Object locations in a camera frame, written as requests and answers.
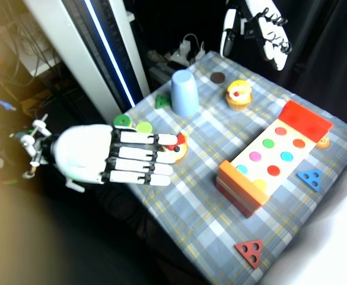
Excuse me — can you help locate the orange toy cupcake yellow cream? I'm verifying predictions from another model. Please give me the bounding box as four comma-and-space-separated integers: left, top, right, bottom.
224, 80, 254, 112

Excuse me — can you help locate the orange red toy piece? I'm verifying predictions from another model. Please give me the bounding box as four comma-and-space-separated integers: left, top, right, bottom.
160, 129, 190, 163

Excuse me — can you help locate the orange wooden toy bed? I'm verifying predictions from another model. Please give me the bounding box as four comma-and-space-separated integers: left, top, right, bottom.
215, 100, 335, 219

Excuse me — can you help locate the dark brown disc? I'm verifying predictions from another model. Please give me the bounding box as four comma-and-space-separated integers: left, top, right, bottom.
210, 72, 227, 84

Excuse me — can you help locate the white power strip with plugs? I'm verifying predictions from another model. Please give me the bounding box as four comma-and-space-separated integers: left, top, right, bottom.
167, 33, 207, 68

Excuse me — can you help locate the light blue plastic cup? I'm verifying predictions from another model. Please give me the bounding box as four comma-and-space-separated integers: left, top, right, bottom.
170, 69, 200, 118

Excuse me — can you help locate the green triangle block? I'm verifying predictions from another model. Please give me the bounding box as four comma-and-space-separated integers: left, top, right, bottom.
154, 94, 173, 110

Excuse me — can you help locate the blue triangle block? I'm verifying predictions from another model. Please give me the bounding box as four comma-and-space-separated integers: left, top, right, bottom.
296, 169, 324, 192

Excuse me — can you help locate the light green disc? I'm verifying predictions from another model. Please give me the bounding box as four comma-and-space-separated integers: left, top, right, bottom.
135, 121, 154, 135

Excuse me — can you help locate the blue plaid tablecloth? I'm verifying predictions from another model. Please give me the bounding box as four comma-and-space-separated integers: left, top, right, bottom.
122, 50, 347, 285

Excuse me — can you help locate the white column with blue stripe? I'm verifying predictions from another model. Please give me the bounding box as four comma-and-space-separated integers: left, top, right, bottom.
23, 0, 152, 125

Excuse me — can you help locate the red triangle block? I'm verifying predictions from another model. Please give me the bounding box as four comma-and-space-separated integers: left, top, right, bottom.
234, 239, 264, 270

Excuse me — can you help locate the small orange ring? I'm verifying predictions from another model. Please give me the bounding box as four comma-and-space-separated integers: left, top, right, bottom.
315, 136, 331, 150

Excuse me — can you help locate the green ring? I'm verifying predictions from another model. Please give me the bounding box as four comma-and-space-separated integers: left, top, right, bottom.
112, 114, 133, 128

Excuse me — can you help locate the green cable with blue plug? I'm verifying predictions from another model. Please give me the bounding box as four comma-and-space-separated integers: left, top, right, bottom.
0, 91, 17, 112

